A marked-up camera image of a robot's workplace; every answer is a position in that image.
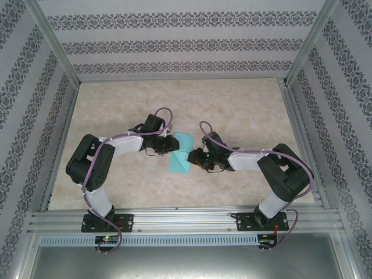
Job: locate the teal cloth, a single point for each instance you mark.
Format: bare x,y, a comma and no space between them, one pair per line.
180,167

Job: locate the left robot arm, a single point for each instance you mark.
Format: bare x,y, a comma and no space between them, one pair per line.
128,144

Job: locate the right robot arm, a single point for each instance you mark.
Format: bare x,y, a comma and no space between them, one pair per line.
244,161

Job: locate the grey sheet metal panel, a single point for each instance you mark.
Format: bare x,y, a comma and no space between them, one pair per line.
186,264

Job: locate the right controller board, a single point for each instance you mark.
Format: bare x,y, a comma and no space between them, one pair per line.
266,241

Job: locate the controller board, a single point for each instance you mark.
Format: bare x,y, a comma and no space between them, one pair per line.
266,241
106,239

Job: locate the left controller board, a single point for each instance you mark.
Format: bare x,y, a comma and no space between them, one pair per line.
106,239

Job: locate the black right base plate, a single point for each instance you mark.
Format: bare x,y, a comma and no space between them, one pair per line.
242,221

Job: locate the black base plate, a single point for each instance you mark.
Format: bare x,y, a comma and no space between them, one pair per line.
242,221
128,222

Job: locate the aluminium mounting rail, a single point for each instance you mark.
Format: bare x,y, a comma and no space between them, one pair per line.
180,221

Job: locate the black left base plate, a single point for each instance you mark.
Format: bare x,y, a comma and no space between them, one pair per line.
128,222

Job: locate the aluminium frame post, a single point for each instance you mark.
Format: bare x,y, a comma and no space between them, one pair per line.
311,43
55,43

